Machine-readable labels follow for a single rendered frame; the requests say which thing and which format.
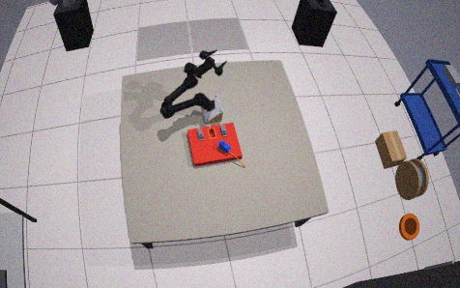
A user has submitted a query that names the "blue micro servo with orange cable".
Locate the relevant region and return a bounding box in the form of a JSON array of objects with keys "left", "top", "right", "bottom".
[{"left": 218, "top": 140, "right": 237, "bottom": 158}]

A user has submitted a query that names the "red flat deck plate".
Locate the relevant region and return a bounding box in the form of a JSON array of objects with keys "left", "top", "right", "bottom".
[{"left": 187, "top": 123, "right": 243, "bottom": 167}]

